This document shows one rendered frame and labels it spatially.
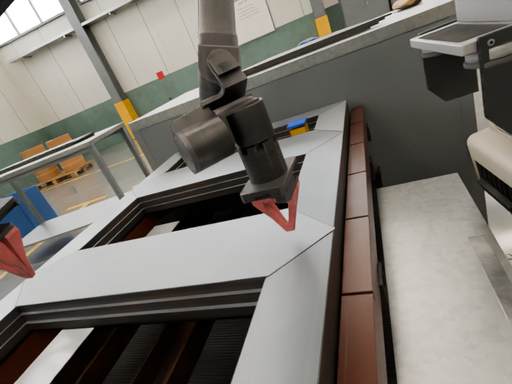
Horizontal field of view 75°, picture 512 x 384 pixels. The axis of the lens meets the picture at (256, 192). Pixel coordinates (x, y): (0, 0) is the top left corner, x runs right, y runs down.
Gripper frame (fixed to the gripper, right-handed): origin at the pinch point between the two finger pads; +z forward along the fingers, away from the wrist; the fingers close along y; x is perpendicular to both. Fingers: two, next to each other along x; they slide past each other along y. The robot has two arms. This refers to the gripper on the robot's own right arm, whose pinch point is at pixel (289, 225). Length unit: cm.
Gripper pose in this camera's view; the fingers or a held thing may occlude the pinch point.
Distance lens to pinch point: 51.9
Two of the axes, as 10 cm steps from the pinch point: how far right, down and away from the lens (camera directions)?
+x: 9.0, -2.0, -3.9
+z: 3.6, 8.5, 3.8
